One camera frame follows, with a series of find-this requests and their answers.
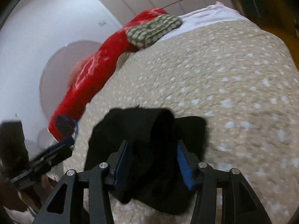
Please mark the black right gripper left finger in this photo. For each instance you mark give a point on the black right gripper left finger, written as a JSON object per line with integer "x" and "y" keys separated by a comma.
{"x": 83, "y": 197}

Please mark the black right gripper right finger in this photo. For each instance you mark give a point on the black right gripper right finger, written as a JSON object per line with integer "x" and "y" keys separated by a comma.
{"x": 240, "y": 203}

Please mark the black pants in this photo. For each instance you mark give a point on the black pants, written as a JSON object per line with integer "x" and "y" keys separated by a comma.
{"x": 152, "y": 171}

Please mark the black rectangular pouch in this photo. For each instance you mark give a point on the black rectangular pouch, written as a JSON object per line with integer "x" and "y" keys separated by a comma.
{"x": 64, "y": 126}

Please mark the beige dotted quilt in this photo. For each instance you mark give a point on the beige dotted quilt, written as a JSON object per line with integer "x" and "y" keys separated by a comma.
{"x": 242, "y": 80}

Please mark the red quilted blanket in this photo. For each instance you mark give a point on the red quilted blanket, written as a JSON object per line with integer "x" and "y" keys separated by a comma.
{"x": 96, "y": 70}

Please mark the olive polka dot pillow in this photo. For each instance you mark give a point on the olive polka dot pillow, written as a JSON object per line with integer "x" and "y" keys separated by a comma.
{"x": 148, "y": 33}

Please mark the white bed sheet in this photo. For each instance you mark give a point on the white bed sheet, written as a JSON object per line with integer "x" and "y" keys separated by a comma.
{"x": 203, "y": 17}

